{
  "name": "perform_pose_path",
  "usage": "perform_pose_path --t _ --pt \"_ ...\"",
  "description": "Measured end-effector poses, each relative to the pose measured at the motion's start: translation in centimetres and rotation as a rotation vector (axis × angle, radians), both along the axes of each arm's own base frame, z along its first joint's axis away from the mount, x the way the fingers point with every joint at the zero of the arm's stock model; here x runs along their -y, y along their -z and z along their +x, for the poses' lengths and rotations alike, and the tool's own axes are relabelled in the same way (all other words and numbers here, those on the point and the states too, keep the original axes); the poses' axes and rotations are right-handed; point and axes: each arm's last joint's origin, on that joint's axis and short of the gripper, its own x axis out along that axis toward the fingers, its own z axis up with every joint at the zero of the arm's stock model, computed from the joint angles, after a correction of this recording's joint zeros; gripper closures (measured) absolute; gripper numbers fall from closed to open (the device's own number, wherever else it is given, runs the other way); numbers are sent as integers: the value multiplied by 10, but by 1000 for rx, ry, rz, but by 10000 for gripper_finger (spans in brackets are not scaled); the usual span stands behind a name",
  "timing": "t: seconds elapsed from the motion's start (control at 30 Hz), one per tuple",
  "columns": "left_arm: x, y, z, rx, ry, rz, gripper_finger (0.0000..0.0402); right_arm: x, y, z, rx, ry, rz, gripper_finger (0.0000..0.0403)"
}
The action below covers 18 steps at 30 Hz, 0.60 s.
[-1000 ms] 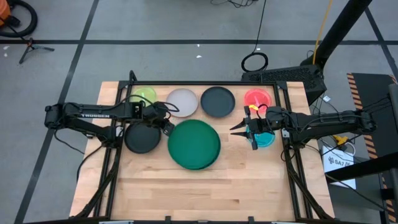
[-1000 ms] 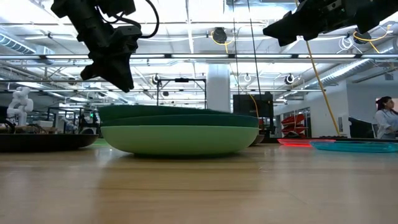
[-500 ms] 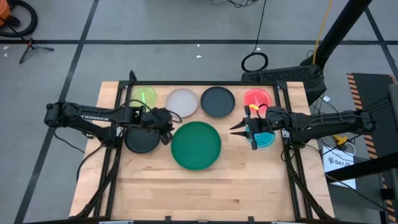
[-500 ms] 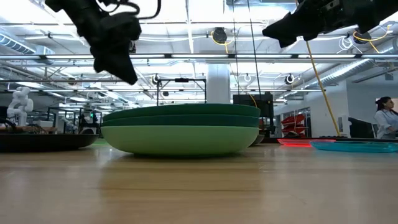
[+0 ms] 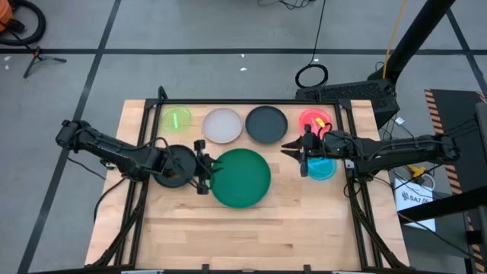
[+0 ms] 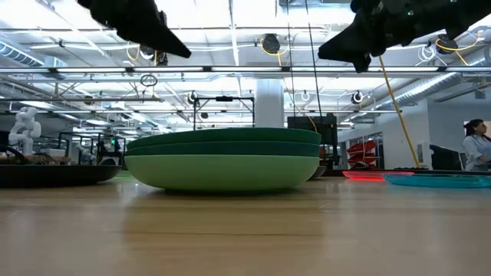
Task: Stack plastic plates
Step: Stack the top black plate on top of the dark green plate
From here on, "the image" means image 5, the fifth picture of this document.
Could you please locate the blue transparent plastic plate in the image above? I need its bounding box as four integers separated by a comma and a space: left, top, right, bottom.
306, 158, 338, 181

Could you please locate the black vacuum hose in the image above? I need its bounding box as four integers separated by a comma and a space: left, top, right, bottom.
0, 0, 47, 47

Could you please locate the yellow hanging cable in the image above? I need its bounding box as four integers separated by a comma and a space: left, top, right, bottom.
382, 0, 408, 80

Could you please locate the white plastic plate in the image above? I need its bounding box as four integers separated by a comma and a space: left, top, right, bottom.
202, 107, 244, 145

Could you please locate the yellow cable plug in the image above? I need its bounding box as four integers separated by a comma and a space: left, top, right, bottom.
406, 164, 427, 180

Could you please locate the black support beam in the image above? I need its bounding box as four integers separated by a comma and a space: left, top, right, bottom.
397, 185, 487, 224

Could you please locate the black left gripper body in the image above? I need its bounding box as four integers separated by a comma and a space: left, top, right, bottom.
188, 139, 212, 195

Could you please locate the black hanging cable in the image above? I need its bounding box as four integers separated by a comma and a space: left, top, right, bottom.
294, 0, 329, 89

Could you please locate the dark grey plastic plate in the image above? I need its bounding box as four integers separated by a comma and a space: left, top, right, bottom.
151, 144, 199, 190
244, 105, 289, 145

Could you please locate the black camera mast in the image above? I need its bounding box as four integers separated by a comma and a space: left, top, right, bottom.
367, 0, 457, 83

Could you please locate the green transparent plastic plate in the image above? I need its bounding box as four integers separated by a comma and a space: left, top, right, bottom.
160, 105, 193, 135

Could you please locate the red transparent plastic plate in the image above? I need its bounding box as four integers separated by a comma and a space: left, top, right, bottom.
298, 107, 333, 140

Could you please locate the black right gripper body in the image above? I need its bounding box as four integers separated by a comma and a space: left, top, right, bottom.
299, 125, 326, 178

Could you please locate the white printed sign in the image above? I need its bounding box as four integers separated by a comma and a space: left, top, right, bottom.
393, 177, 438, 232

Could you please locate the black yellow hazard mat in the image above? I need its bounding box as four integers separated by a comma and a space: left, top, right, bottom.
424, 89, 487, 274

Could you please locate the black tripod stand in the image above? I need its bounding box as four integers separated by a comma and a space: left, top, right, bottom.
22, 46, 68, 79

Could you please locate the orange vacuum cleaner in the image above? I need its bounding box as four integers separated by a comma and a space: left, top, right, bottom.
0, 0, 14, 32

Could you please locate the dark green plastic plate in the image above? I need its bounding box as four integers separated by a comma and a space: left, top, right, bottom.
209, 148, 272, 209

